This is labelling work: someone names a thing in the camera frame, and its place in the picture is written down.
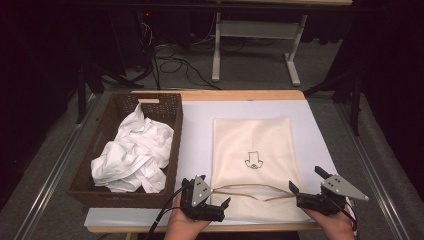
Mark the white desk frame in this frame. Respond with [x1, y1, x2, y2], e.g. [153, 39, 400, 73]
[211, 0, 354, 87]

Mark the white table mat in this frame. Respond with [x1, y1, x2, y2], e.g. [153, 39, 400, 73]
[83, 99, 358, 229]

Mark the black floor cable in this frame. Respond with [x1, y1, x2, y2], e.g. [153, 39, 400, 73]
[152, 44, 222, 91]

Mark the black metal stand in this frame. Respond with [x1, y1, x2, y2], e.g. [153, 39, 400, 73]
[74, 61, 145, 125]
[302, 69, 365, 137]

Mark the dark device with red light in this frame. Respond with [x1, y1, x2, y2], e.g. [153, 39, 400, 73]
[134, 9, 159, 68]

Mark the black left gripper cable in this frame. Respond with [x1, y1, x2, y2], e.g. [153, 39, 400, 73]
[143, 185, 186, 240]

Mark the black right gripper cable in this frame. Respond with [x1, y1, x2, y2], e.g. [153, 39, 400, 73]
[328, 196, 358, 232]

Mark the white shirt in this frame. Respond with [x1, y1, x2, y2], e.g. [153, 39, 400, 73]
[90, 103, 175, 194]

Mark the brown woven basket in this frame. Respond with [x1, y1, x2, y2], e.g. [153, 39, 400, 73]
[67, 92, 184, 209]

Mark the person's right hand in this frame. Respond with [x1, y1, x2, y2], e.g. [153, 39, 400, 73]
[301, 203, 357, 240]

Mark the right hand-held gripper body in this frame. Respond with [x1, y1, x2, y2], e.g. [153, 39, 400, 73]
[295, 174, 370, 216]

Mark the metal floor rail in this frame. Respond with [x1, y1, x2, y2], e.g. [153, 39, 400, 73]
[13, 94, 101, 240]
[334, 102, 412, 240]

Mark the cream drawstring laundry bag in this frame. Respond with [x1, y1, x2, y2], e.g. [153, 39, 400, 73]
[210, 117, 313, 224]

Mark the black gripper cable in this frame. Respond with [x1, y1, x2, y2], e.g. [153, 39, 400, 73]
[143, 185, 186, 240]
[328, 196, 358, 232]

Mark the person's left hand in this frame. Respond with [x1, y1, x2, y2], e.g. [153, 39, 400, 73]
[163, 194, 213, 240]

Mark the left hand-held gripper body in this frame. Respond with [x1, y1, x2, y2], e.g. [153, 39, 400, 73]
[179, 175, 226, 223]

